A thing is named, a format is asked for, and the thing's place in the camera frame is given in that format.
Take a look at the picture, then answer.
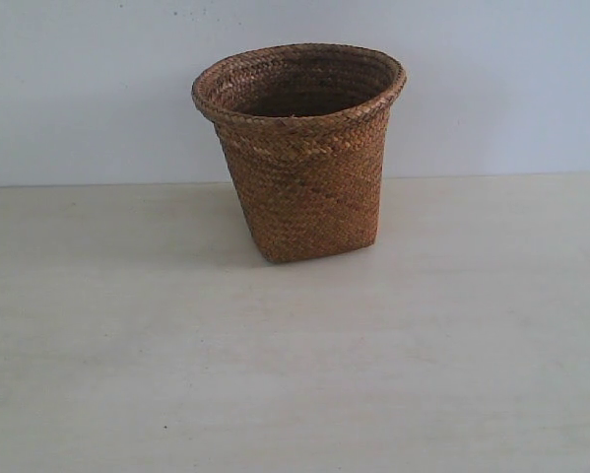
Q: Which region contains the brown woven wicker basket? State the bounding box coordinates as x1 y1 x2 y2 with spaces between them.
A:
192 43 407 263

